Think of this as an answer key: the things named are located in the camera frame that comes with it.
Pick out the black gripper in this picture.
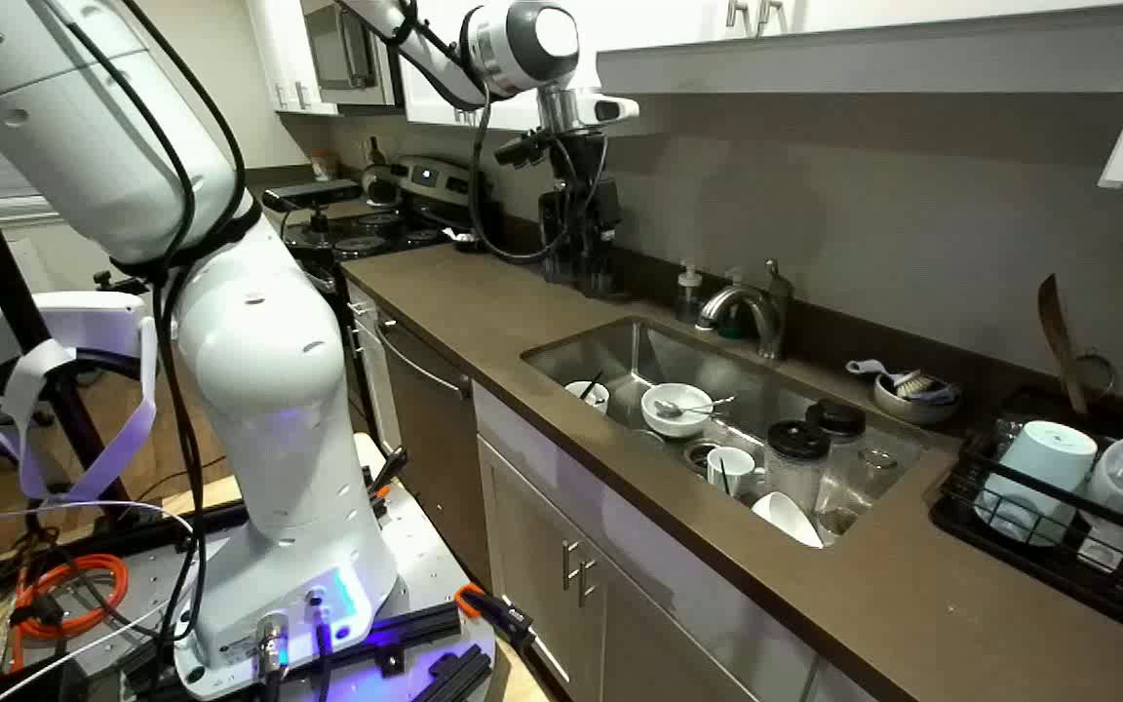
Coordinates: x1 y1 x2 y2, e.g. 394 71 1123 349
544 129 623 291

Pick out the stainless steel sink basin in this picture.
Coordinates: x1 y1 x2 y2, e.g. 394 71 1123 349
518 315 932 555

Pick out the green soap pump dispenser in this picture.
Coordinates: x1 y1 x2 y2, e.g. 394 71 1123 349
676 261 711 324

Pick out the small white bowl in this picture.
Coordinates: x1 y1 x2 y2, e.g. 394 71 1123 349
562 378 616 415

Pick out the steel kitchen faucet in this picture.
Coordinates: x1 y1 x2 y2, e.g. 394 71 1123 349
693 253 796 367

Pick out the white bowl with spoon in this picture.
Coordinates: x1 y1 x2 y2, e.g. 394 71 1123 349
635 378 717 441

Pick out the stainless dishwasher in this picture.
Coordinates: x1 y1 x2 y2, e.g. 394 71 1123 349
379 304 497 587

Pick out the white mug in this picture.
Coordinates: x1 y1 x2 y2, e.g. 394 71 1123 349
701 441 759 497

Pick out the clear jar black lid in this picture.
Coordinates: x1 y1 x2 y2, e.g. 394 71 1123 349
763 415 835 513
805 393 870 445

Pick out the built-in microwave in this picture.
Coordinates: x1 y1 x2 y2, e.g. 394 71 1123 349
301 0 403 113

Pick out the grey robot mounting table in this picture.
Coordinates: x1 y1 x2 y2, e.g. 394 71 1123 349
65 434 509 702

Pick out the white shallow bowl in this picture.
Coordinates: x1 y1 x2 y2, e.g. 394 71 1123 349
749 487 826 548

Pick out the white blue dish brush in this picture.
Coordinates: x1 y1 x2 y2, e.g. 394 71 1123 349
841 353 944 401

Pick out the orange black clamp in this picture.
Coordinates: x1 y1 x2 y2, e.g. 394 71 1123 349
454 581 544 653

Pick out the clear glass jar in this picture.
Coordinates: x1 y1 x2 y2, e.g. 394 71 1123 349
821 445 904 536

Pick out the white brush holder dish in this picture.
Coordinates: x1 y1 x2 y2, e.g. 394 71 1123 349
870 367 966 427

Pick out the white cabinet above sink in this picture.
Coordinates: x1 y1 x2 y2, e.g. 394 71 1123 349
572 0 1123 97

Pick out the wooden spatula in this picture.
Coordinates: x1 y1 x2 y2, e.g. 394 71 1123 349
1035 269 1091 422

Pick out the light blue cup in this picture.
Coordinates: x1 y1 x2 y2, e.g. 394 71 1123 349
973 415 1099 548

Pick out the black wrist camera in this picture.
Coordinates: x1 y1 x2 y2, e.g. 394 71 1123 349
497 129 554 170

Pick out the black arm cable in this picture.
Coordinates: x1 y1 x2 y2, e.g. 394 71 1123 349
59 0 623 668

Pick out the white plastic frame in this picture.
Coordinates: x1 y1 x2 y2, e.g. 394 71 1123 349
0 288 163 512

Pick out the orange cable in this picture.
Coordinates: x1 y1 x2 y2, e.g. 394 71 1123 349
8 548 134 647

